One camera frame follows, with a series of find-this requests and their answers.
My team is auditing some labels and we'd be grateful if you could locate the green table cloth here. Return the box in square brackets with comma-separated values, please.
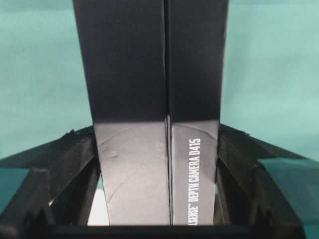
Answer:
[0, 0, 319, 185]

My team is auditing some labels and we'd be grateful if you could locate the black D415 box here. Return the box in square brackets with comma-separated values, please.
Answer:
[73, 0, 228, 226]

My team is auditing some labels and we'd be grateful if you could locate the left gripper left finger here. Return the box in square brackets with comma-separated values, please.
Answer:
[0, 127, 100, 239]

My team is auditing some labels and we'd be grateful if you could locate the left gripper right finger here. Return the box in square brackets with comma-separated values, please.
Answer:
[216, 125, 319, 239]

